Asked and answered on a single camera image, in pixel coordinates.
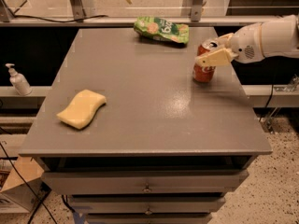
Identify top drawer knob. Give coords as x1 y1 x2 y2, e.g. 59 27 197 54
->
143 184 152 193

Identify green chip bag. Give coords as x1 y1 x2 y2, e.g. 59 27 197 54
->
134 16 189 44

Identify white pump bottle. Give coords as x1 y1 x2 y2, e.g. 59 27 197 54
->
6 63 32 96

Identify grey metal bracket left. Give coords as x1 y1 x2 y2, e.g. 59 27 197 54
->
69 0 95 20

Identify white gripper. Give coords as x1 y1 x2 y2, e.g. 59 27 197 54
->
195 23 264 67

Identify cardboard box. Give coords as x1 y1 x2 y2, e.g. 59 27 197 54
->
0 157 44 214

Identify black cable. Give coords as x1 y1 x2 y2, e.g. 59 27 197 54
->
0 140 59 224

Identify red coke can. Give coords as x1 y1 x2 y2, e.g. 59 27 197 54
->
192 39 218 83

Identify yellow sponge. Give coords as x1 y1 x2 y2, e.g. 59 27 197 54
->
56 90 107 130

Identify drawer knob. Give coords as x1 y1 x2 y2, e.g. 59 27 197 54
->
143 184 152 193
145 208 153 216

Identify grey drawer cabinet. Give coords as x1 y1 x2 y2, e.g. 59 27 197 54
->
21 28 271 224

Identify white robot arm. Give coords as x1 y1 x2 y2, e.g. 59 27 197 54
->
195 15 299 67

